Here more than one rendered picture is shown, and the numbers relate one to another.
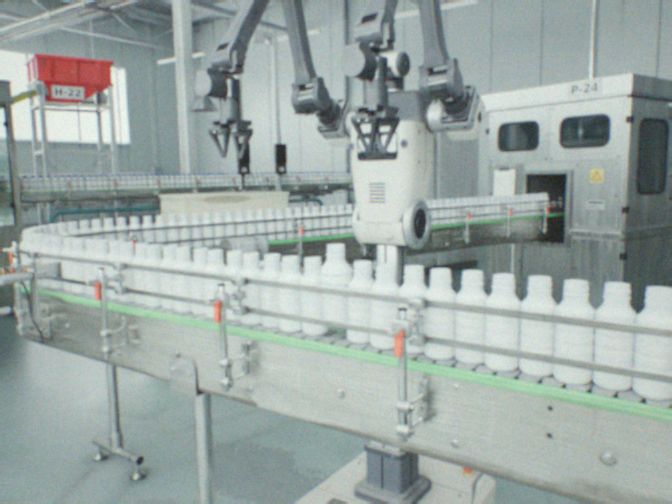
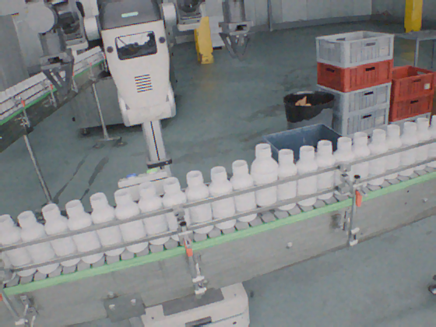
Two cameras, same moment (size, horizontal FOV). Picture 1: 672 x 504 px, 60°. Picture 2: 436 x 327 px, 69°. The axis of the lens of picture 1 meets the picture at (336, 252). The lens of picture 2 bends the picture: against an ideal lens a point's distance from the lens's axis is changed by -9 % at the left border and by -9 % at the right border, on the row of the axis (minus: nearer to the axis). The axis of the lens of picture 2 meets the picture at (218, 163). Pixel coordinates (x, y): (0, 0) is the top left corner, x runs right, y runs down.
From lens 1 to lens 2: 1.02 m
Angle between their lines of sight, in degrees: 49
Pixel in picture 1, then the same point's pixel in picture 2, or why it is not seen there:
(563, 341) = (410, 156)
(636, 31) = not seen: outside the picture
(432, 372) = not seen: hidden behind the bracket
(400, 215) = (166, 96)
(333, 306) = (273, 193)
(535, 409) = (402, 195)
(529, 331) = (395, 157)
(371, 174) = (135, 69)
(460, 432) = (365, 225)
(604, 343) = (423, 150)
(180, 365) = (120, 302)
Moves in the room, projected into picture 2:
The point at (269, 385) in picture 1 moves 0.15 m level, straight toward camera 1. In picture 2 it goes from (225, 271) to (276, 289)
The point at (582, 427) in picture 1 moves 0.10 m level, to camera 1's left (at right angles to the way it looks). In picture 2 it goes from (418, 192) to (412, 209)
